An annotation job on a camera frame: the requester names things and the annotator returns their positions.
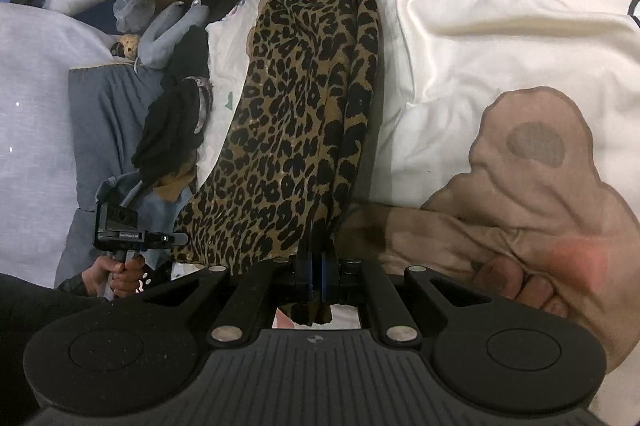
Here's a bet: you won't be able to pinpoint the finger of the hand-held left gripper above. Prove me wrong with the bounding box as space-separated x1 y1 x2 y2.
150 232 190 248

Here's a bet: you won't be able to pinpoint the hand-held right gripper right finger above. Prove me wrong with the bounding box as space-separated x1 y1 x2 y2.
322 226 493 344

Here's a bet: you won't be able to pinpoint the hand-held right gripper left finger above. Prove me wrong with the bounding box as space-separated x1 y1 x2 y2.
142 218 321 344

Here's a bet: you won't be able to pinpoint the leopard print garment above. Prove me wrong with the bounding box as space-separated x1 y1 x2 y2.
172 0 381 327

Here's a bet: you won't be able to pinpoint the person's left hand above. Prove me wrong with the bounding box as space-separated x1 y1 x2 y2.
82 255 150 299

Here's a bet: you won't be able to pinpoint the black cloth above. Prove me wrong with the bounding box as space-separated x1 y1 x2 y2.
132 0 246 187

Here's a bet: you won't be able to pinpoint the grey blue garment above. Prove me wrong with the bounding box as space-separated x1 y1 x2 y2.
55 66 201 287

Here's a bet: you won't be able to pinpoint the light grey duvet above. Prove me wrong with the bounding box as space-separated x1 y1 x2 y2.
0 3 131 291

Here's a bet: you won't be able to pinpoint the grey plush toy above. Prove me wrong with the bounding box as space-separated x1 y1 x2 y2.
135 0 211 69

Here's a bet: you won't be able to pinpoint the white printed bed sheet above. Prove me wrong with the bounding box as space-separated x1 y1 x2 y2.
195 0 640 377

